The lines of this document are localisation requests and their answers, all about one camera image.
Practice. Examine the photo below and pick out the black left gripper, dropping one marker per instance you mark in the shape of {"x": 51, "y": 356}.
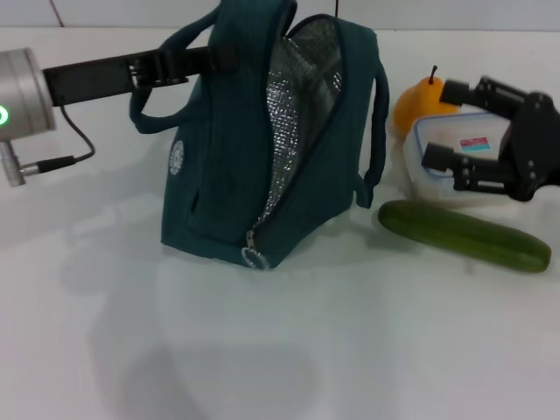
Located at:
{"x": 87, "y": 81}

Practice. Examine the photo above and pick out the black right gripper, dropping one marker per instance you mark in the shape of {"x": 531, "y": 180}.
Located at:
{"x": 538, "y": 144}

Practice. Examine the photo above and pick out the clear container with blue lid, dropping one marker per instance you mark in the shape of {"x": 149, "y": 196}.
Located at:
{"x": 477, "y": 131}

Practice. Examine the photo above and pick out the teal insulated lunch bag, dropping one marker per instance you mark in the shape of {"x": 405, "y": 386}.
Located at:
{"x": 219, "y": 175}

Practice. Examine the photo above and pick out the green cucumber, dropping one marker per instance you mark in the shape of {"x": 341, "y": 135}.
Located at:
{"x": 459, "y": 236}

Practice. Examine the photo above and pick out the orange yellow pear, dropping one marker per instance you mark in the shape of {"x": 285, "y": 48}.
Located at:
{"x": 417, "y": 105}

